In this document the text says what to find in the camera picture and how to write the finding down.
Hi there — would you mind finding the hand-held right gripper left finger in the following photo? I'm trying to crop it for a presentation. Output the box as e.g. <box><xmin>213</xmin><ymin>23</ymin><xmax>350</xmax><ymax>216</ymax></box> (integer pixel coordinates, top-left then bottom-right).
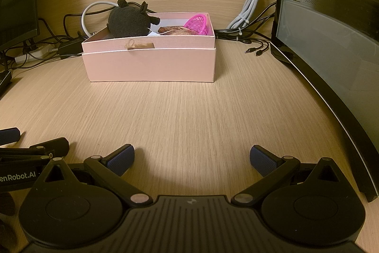
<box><xmin>30</xmin><ymin>144</ymin><xmax>153</xmax><ymax>207</ymax></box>

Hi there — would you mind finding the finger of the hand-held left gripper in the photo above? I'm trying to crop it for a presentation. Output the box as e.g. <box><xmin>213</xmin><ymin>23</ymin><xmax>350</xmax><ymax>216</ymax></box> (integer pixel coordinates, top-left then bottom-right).
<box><xmin>0</xmin><ymin>128</ymin><xmax>21</xmax><ymax>144</ymax></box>
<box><xmin>0</xmin><ymin>137</ymin><xmax>70</xmax><ymax>161</ymax></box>

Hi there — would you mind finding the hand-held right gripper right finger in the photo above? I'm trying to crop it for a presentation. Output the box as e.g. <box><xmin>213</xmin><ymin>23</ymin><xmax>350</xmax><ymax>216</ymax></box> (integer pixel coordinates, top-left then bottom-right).
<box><xmin>231</xmin><ymin>145</ymin><xmax>350</xmax><ymax>207</ymax></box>

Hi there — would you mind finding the pink cardboard box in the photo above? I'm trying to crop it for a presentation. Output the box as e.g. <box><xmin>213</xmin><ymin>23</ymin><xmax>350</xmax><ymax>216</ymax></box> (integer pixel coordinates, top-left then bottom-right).
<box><xmin>81</xmin><ymin>12</ymin><xmax>217</xmax><ymax>83</ymax></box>

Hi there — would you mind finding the black plush cat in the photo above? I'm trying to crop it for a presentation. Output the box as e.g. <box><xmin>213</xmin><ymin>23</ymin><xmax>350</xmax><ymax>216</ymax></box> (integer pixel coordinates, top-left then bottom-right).
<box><xmin>107</xmin><ymin>0</ymin><xmax>161</xmax><ymax>37</ymax></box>

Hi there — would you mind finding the clear pastry snack packet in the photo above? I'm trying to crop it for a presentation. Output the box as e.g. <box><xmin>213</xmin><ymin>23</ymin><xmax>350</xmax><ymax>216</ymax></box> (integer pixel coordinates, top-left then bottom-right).
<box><xmin>157</xmin><ymin>25</ymin><xmax>196</xmax><ymax>36</ymax></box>

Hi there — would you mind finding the pink plastic toy basket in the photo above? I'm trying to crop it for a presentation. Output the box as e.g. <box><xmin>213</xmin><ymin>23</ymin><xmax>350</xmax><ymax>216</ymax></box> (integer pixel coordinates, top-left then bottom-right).
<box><xmin>183</xmin><ymin>14</ymin><xmax>209</xmax><ymax>35</ymax></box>

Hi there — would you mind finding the person's left hand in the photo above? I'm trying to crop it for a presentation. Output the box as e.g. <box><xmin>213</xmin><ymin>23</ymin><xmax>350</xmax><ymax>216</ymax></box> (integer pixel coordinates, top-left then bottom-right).
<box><xmin>0</xmin><ymin>192</ymin><xmax>15</xmax><ymax>243</ymax></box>

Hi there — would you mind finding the black monitor stand base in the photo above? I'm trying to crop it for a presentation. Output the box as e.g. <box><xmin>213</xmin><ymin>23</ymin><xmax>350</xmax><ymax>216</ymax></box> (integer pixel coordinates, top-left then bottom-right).
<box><xmin>0</xmin><ymin>71</ymin><xmax>13</xmax><ymax>96</ymax></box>

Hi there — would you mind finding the white power strip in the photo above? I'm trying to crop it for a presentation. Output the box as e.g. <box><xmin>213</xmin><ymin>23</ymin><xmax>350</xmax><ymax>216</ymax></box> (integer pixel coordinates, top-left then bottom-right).
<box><xmin>14</xmin><ymin>45</ymin><xmax>60</xmax><ymax>64</ymax></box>

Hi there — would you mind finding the black power adapter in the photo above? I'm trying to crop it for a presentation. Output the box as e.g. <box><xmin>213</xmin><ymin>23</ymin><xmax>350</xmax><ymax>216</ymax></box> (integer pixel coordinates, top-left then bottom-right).
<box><xmin>58</xmin><ymin>39</ymin><xmax>86</xmax><ymax>59</ymax></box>

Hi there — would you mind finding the black audio jack cable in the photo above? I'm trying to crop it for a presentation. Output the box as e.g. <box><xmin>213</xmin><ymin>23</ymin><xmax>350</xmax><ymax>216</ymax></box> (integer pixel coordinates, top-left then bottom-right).
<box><xmin>215</xmin><ymin>29</ymin><xmax>271</xmax><ymax>58</ymax></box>

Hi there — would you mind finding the white looped cable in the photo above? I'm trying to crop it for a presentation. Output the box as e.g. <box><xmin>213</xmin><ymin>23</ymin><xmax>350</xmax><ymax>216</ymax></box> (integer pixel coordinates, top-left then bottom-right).
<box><xmin>81</xmin><ymin>1</ymin><xmax>119</xmax><ymax>38</ymax></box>

